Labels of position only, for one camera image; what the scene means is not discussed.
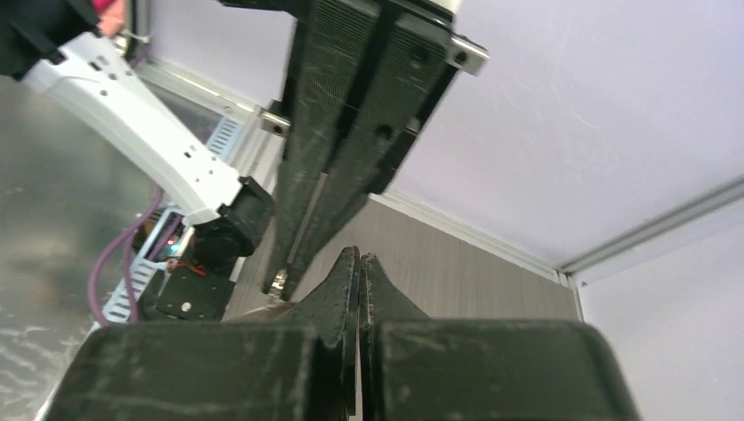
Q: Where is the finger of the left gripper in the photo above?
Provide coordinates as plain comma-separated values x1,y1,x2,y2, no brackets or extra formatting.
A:
283,11,490,300
261,1,380,293

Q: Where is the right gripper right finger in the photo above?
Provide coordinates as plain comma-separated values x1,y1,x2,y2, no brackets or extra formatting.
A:
359,253,640,420

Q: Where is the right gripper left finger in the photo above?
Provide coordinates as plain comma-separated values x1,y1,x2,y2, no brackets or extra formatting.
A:
45,246,360,420

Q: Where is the red handled metal keyring holder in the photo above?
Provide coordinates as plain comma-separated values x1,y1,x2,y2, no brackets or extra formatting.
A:
266,268,288,302

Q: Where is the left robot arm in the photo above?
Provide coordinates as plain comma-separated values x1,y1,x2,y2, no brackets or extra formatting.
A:
1,1,489,301

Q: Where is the white slotted cable duct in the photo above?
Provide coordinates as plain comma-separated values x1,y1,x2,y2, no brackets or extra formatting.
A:
101,116,246,326

